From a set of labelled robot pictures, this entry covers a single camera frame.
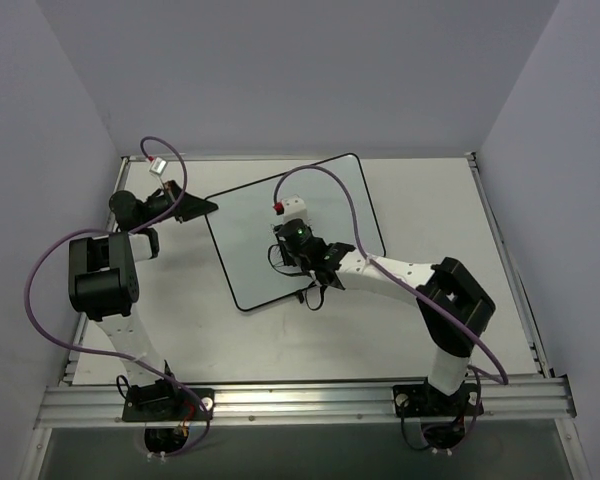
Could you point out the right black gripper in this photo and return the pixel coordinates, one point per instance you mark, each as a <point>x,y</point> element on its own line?
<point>290,251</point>

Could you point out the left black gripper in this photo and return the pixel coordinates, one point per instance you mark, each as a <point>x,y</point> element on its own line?
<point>174,201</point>

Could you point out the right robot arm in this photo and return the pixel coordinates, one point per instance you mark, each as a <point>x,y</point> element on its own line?
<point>454,306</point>

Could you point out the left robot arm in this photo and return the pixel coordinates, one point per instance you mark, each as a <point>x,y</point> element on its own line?
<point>103,283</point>

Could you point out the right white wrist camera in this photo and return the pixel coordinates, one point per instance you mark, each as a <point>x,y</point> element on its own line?
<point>289,209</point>

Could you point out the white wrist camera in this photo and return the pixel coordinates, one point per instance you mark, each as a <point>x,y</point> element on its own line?
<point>289,209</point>
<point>157,166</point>

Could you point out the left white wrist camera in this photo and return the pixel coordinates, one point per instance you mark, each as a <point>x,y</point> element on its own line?
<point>157,166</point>

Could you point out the back aluminium rail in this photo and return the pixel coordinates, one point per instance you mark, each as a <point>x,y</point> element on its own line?
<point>313,157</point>

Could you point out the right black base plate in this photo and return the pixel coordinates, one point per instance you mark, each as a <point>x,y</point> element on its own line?
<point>418,400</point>

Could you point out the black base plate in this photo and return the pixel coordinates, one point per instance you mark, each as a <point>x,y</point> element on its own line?
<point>418,400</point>
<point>162,403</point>

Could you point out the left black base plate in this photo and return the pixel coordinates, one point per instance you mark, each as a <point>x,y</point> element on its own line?
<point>162,403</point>

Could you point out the aluminium front rail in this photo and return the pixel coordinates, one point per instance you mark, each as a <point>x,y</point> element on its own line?
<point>526,397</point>

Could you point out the right aluminium side rail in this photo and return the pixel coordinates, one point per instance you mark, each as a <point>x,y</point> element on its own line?
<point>514,280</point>

